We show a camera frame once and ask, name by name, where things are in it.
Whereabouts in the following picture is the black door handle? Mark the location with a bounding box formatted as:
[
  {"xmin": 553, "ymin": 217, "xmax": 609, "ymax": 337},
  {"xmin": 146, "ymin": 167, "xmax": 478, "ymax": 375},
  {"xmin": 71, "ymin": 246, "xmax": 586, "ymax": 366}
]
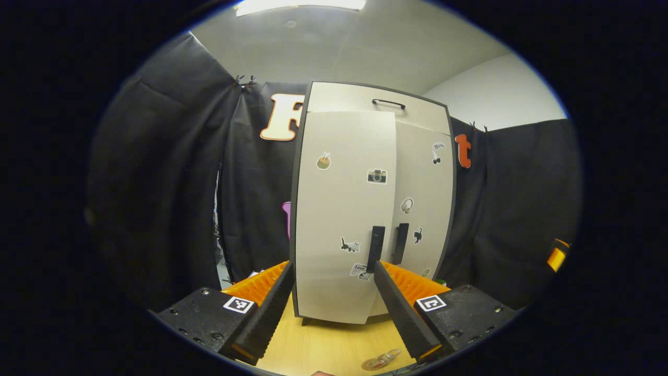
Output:
[
  {"xmin": 391, "ymin": 223, "xmax": 410, "ymax": 265},
  {"xmin": 366, "ymin": 226, "xmax": 386, "ymax": 273}
]

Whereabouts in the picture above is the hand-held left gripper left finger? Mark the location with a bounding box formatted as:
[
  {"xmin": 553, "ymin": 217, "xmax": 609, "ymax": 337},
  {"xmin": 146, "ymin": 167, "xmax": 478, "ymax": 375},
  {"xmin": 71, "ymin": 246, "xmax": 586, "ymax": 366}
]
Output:
[{"xmin": 151, "ymin": 260, "xmax": 295, "ymax": 366}]

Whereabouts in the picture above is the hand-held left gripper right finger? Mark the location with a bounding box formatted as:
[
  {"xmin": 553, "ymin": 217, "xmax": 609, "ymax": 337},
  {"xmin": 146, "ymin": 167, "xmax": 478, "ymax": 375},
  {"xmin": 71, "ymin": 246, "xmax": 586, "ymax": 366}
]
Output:
[{"xmin": 373, "ymin": 260, "xmax": 517, "ymax": 363}]

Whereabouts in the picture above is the white cabinet door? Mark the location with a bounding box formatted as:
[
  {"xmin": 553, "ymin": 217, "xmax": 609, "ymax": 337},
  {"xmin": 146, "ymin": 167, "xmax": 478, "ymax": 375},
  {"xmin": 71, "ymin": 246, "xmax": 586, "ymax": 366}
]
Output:
[
  {"xmin": 295, "ymin": 110, "xmax": 397, "ymax": 324},
  {"xmin": 376, "ymin": 121, "xmax": 456, "ymax": 316}
]

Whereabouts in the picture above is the white cabinet drawer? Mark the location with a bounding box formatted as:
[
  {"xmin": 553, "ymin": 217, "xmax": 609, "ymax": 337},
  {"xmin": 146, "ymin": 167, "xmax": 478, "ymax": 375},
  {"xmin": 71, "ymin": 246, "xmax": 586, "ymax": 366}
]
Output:
[{"xmin": 307, "ymin": 83, "xmax": 450, "ymax": 135}]

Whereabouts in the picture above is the ceiling light panel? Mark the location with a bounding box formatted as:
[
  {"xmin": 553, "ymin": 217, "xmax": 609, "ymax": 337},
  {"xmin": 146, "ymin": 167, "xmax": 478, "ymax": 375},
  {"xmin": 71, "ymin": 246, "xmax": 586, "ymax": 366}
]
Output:
[{"xmin": 235, "ymin": 0, "xmax": 367, "ymax": 17}]

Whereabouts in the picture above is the clear glass bottle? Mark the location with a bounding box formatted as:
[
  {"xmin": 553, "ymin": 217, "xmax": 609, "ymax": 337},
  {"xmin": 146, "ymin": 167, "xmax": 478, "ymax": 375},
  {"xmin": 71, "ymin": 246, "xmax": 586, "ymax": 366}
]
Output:
[{"xmin": 365, "ymin": 349, "xmax": 402, "ymax": 370}]

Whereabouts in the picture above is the white and grey cabinet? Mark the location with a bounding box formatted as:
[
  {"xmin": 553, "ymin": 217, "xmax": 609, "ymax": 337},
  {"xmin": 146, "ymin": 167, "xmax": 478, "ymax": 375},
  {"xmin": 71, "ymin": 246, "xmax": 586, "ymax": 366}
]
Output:
[{"xmin": 290, "ymin": 81, "xmax": 457, "ymax": 325}]

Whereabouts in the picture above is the black backdrop cloth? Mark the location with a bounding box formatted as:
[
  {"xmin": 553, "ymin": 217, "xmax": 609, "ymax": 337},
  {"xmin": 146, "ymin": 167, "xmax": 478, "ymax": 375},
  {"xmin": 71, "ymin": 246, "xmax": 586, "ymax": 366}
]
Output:
[{"xmin": 86, "ymin": 31, "xmax": 582, "ymax": 314}]

